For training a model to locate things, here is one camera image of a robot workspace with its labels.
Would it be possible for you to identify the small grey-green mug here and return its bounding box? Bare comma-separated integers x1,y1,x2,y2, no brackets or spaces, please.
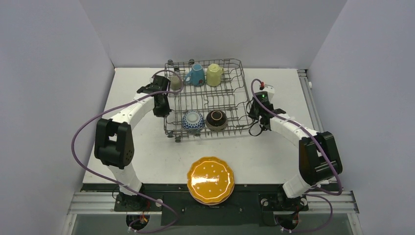
170,75,183,91

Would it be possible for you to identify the orange patterned small bowl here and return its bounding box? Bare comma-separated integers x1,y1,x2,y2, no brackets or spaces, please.
182,111,205,131

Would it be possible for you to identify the dark patterned cream bowl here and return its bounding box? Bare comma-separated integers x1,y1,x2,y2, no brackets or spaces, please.
205,110,228,131

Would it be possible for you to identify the blue mug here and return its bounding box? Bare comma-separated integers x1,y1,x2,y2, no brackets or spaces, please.
184,64,206,86

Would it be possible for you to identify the grey wire dish rack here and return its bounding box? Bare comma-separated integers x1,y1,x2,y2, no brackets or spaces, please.
163,58,253,142

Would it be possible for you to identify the pale yellow mug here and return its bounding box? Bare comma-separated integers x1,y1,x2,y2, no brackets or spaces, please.
206,64,224,87

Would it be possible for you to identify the yellow polka dot plate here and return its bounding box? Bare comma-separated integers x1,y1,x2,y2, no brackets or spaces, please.
186,156,235,206

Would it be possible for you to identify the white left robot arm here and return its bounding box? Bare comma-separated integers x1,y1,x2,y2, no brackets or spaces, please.
94,75,171,211

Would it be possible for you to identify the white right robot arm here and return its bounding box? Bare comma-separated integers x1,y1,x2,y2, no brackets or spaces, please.
249,91,343,210

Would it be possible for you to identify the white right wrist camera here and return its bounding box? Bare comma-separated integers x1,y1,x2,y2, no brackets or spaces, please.
260,83,275,101

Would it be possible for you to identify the aluminium side rail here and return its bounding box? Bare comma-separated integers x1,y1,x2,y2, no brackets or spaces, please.
297,69,324,132

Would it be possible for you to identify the black table frame rail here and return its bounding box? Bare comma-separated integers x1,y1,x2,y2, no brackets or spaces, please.
69,184,335,228

